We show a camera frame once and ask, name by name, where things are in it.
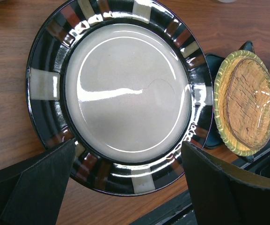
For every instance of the black striped rim plate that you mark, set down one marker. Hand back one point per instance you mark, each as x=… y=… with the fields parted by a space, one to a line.
x=128 y=82

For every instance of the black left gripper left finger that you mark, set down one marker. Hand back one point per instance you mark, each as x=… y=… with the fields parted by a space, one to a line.
x=32 y=191

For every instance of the yellow woven pattern plate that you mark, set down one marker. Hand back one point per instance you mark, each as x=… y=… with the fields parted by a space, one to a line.
x=242 y=103

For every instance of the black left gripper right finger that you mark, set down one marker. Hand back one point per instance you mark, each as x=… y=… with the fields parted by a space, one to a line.
x=222 y=193

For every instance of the dark teal star plate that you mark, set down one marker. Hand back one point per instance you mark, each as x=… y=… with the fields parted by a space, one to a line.
x=214 y=61

